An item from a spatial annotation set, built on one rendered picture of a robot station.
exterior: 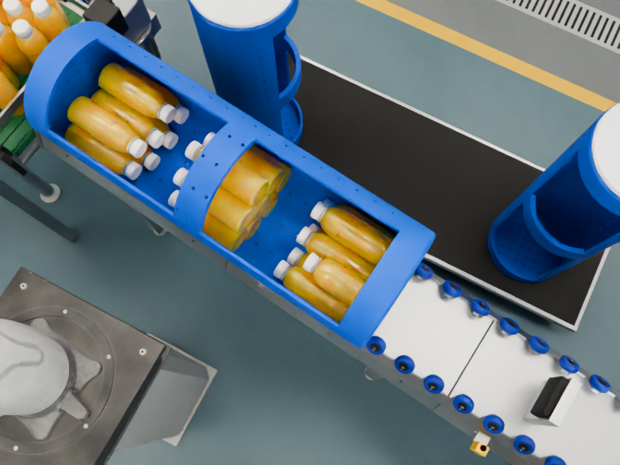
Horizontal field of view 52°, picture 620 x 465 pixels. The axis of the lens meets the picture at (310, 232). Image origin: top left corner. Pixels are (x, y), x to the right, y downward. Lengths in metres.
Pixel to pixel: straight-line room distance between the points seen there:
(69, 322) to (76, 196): 1.31
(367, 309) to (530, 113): 1.75
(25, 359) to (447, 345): 0.88
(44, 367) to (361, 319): 0.57
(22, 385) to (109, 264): 1.41
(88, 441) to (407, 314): 0.73
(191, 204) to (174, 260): 1.23
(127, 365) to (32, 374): 0.23
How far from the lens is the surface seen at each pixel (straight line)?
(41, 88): 1.43
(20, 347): 1.19
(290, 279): 1.33
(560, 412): 1.39
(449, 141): 2.48
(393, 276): 1.18
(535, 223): 1.94
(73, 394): 1.36
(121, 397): 1.35
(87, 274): 2.57
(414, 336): 1.48
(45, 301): 1.45
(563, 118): 2.83
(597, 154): 1.59
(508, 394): 1.52
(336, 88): 2.52
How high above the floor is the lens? 2.38
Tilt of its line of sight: 75 degrees down
